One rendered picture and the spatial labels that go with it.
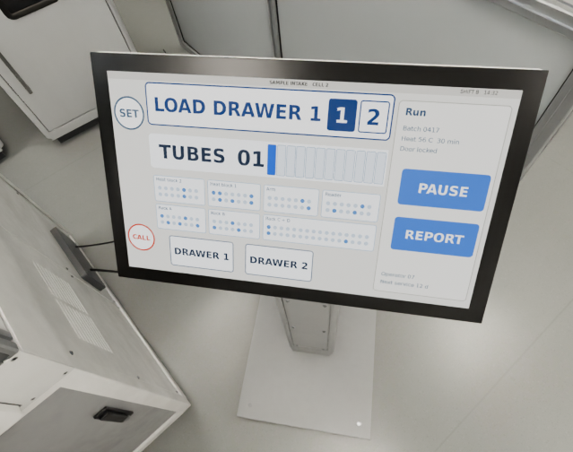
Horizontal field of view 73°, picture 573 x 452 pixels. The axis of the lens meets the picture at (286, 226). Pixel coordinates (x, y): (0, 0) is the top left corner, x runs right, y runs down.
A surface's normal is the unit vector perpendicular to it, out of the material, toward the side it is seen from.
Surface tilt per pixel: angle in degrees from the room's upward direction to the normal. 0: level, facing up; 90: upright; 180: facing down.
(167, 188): 50
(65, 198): 0
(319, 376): 3
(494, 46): 90
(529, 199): 0
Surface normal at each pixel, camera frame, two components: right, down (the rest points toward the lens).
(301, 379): -0.08, -0.45
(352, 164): -0.17, 0.35
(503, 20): -0.77, 0.58
